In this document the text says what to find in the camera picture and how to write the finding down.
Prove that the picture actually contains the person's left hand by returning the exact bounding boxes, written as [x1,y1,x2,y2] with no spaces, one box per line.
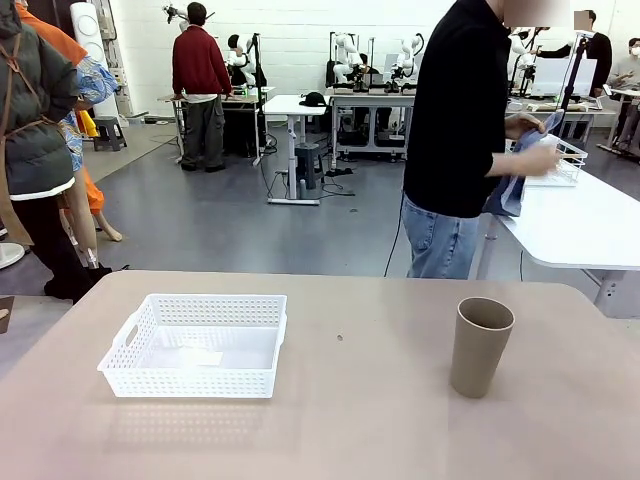
[504,112,547,142]

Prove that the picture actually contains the brown board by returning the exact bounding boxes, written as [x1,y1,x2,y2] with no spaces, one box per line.
[0,295,16,335]

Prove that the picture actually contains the person in black jacket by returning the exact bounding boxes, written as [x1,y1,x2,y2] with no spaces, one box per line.
[539,9,614,99]

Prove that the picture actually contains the person's right hand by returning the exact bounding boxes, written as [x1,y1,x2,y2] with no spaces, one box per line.
[519,144,564,177]

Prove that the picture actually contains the white tower appliance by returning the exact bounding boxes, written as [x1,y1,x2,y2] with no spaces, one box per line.
[68,1,122,119]

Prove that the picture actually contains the grey plastic stool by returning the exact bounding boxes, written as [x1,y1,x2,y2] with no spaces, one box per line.
[92,116,128,152]
[293,142,324,190]

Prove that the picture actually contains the person's right forearm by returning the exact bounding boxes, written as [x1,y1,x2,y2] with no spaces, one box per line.
[491,149,524,179]

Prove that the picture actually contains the white robot workbench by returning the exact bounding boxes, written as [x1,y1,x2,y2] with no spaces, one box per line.
[327,92,419,161]

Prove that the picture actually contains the white standing desk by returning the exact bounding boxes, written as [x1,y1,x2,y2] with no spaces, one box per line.
[262,93,329,206]

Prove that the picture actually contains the mannequin in orange clothes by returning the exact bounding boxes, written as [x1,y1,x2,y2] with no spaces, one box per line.
[14,0,124,271]

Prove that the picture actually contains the black floor cable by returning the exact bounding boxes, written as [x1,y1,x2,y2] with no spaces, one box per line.
[319,179,357,197]

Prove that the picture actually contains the black tripod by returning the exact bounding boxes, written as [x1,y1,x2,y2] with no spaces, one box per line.
[552,29,594,139]

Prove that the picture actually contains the wooden background table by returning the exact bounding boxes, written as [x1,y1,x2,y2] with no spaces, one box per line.
[157,85,276,166]

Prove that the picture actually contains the white perforated plastic basket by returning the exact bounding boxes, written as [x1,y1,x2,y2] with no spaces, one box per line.
[96,293,289,400]

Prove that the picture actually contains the seated person in black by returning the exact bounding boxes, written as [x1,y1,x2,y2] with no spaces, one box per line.
[227,33,256,86]

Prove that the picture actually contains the white wire dish rack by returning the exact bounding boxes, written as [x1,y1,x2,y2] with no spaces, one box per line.
[504,134,589,189]

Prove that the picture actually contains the black hanging cable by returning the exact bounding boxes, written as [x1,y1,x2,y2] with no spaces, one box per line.
[383,192,405,278]

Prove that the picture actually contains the person in grey vest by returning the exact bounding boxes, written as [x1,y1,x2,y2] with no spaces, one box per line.
[0,0,114,304]

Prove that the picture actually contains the blue towel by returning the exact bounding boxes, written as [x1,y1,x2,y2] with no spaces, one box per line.
[482,110,566,219]

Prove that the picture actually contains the person with face mask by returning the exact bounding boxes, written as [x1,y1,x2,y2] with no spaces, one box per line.
[607,37,640,151]

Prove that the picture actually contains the person in red sweater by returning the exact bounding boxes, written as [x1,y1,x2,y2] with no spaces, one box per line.
[172,2,234,174]

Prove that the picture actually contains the blue patterned shirt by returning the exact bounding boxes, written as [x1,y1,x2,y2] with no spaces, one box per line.
[64,54,121,171]

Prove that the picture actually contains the person in black sweater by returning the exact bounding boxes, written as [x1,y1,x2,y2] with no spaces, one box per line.
[402,0,574,280]

